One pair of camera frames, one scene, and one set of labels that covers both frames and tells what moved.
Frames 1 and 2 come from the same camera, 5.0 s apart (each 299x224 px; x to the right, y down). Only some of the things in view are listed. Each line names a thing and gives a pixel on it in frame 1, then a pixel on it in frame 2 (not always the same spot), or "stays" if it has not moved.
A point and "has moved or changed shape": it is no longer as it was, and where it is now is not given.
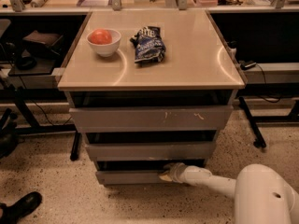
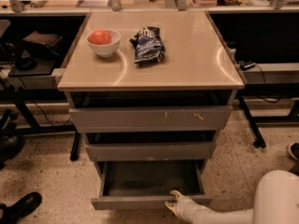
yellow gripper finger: (165, 177) → (172, 207)
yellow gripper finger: (169, 167) → (177, 193)
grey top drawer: (133, 119) stays
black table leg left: (77, 146) stays
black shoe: (21, 207) stays
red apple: (100, 36) stays
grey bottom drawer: (137, 172) has moved or changed shape
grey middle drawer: (200, 150) stays
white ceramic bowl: (108, 49) stays
